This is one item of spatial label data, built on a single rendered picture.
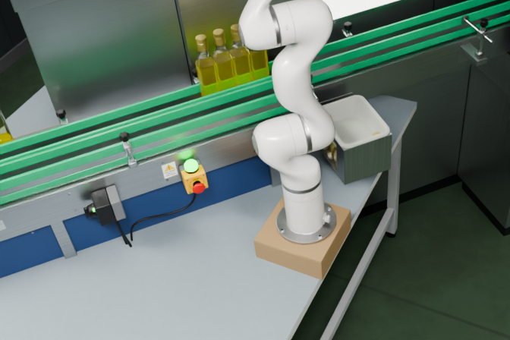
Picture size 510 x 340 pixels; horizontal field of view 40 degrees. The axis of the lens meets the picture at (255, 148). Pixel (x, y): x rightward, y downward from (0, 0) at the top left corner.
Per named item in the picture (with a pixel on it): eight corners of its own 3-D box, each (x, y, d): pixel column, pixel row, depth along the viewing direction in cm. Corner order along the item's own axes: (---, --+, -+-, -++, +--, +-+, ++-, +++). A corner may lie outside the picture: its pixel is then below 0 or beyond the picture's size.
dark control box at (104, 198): (121, 202, 225) (114, 184, 220) (127, 218, 220) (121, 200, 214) (96, 210, 224) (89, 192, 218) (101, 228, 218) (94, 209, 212)
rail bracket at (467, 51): (465, 56, 257) (471, 3, 242) (492, 81, 245) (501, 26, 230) (454, 60, 256) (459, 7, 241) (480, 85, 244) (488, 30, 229)
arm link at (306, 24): (275, 138, 206) (327, 124, 208) (286, 168, 198) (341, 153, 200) (259, -3, 170) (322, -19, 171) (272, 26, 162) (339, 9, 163)
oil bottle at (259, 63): (266, 86, 241) (260, 33, 227) (272, 95, 237) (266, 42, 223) (251, 90, 240) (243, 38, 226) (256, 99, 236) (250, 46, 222)
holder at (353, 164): (353, 121, 254) (353, 87, 244) (390, 168, 235) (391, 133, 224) (310, 136, 251) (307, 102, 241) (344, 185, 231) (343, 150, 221)
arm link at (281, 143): (326, 187, 206) (321, 124, 191) (266, 204, 204) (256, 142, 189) (314, 162, 215) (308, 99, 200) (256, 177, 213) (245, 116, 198)
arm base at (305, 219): (342, 205, 226) (339, 162, 214) (328, 249, 213) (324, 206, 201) (285, 196, 232) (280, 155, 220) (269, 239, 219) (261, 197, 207)
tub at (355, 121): (360, 111, 245) (360, 92, 239) (391, 151, 229) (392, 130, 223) (315, 127, 242) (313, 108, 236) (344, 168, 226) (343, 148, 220)
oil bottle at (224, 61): (234, 95, 239) (226, 42, 225) (240, 104, 235) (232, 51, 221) (218, 99, 238) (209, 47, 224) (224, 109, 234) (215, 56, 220)
